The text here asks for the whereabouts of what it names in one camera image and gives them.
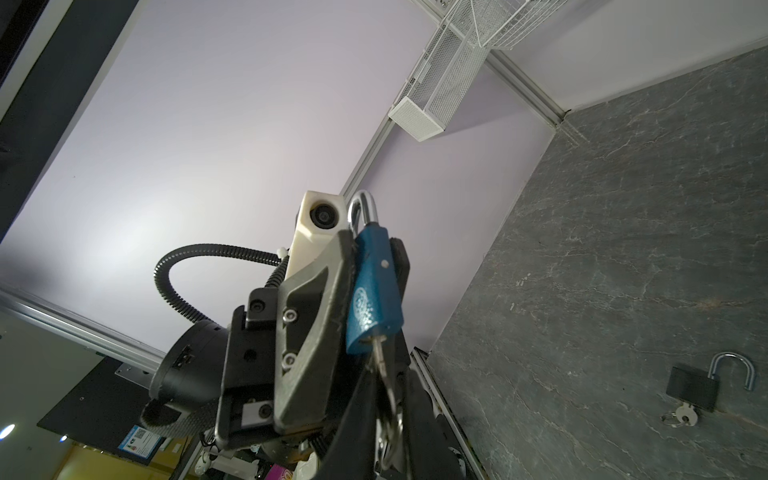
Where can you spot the white mesh box basket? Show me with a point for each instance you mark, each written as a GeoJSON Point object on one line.
{"type": "Point", "coordinates": [438, 83]}

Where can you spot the key with ring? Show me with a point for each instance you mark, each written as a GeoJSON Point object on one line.
{"type": "Point", "coordinates": [684, 415]}

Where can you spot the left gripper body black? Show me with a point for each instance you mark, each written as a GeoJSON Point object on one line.
{"type": "Point", "coordinates": [246, 407]}

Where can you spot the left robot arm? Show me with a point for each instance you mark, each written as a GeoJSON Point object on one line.
{"type": "Point", "coordinates": [186, 389]}

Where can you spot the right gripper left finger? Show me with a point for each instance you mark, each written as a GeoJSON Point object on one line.
{"type": "Point", "coordinates": [352, 452]}

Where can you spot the aluminium frame rails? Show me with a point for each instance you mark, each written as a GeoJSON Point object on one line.
{"type": "Point", "coordinates": [111, 343]}

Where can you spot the blue padlock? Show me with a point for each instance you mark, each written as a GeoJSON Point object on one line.
{"type": "Point", "coordinates": [375, 310]}

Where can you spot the silver padlock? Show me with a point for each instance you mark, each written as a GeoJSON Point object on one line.
{"type": "Point", "coordinates": [700, 388]}

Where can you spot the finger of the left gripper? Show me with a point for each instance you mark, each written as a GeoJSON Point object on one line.
{"type": "Point", "coordinates": [312, 318]}
{"type": "Point", "coordinates": [401, 263]}

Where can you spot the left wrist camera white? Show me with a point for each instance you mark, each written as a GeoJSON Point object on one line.
{"type": "Point", "coordinates": [320, 217]}

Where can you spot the white wire shelf basket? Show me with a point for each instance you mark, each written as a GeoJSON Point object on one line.
{"type": "Point", "coordinates": [499, 24]}

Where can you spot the small key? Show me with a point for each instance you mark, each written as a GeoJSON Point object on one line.
{"type": "Point", "coordinates": [390, 360]}

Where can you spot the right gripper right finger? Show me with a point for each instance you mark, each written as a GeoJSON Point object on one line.
{"type": "Point", "coordinates": [427, 453]}

